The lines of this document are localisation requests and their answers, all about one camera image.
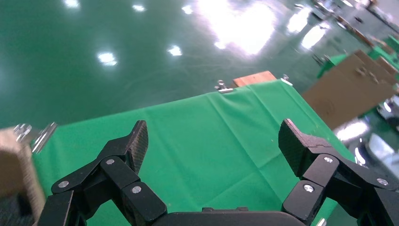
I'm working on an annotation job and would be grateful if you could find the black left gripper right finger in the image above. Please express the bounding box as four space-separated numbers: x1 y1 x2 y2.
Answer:
278 118 399 226

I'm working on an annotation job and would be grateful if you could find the large brown cardboard panel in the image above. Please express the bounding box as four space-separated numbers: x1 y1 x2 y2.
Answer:
301 49 399 130

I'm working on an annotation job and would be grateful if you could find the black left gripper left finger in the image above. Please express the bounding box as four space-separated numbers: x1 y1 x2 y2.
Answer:
30 120 168 226

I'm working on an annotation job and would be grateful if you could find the large open cardboard carton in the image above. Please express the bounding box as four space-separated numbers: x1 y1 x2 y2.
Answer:
0 128 47 226

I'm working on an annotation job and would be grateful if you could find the silver metal binder clip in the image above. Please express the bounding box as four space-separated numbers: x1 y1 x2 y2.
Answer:
279 73 294 87
214 80 234 95
14 121 59 154

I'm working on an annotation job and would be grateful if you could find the green table cloth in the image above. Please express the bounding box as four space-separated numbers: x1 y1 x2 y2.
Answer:
31 79 357 226

